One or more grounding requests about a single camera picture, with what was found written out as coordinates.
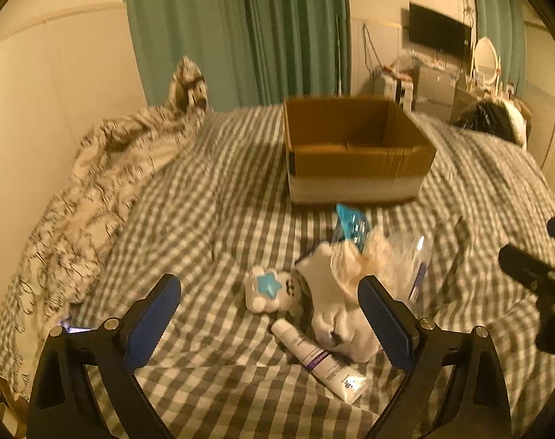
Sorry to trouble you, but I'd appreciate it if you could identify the clear plastic bag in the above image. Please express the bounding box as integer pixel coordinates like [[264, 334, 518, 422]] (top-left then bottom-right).
[[330, 227, 432, 306]]

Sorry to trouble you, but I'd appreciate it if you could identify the white purple cream tube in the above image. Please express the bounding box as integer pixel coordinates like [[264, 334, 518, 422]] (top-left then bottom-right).
[[271, 318, 370, 404]]

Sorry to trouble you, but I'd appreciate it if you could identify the blue blister pack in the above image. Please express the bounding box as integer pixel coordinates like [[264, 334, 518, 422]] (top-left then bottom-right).
[[332, 203, 372, 253]]

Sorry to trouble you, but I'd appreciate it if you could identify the white sock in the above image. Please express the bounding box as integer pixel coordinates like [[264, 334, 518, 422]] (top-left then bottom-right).
[[295, 242, 380, 364]]

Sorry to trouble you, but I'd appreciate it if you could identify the white star plush toy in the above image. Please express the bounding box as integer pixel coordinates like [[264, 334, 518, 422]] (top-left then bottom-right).
[[245, 266, 303, 315]]

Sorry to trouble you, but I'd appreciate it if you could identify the black white plush pillow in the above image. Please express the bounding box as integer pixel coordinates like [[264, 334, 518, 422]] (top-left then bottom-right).
[[453, 98, 529, 150]]

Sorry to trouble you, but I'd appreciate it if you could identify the white oval mirror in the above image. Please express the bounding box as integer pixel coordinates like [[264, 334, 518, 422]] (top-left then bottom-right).
[[473, 37, 499, 84]]

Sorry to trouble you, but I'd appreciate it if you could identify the grey mini fridge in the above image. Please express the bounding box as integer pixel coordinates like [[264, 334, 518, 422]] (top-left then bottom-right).
[[414, 65, 459, 111]]

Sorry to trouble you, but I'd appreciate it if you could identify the white suitcase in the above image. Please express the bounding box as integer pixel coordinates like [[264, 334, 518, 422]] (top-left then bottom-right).
[[379, 72, 414, 112]]

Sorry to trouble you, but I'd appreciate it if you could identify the green curtain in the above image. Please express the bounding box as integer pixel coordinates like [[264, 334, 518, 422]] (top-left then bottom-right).
[[124, 0, 351, 110], [476, 0, 525, 96]]

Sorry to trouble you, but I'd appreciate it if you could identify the brown cardboard box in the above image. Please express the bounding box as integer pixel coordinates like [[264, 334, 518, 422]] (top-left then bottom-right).
[[283, 96, 436, 205]]

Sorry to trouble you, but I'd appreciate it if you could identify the grey checkered bed sheet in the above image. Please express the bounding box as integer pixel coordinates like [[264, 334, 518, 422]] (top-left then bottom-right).
[[0, 102, 555, 439]]

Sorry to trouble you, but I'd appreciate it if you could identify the black white patterned blanket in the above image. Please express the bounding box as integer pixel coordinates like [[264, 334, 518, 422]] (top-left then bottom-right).
[[0, 57, 209, 399]]

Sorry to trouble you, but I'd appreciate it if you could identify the black wall television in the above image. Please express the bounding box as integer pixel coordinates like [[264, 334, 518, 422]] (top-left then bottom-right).
[[408, 2, 472, 60]]

